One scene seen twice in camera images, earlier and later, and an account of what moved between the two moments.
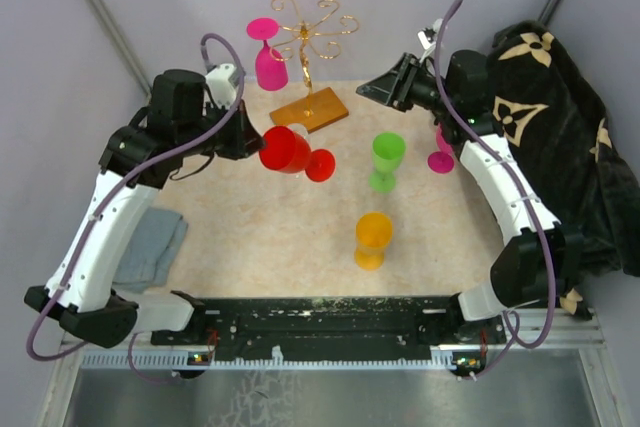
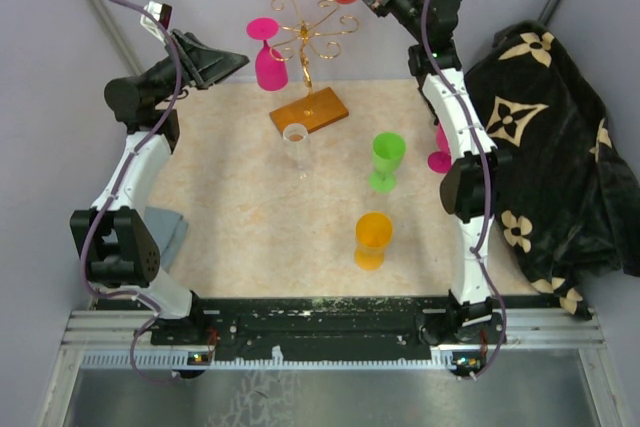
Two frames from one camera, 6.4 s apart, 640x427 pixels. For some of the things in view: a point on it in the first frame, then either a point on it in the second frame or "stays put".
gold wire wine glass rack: [320, 107] stays put
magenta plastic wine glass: [270, 69] stays put
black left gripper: [246, 138] -> [201, 66]
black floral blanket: [547, 113] stays put
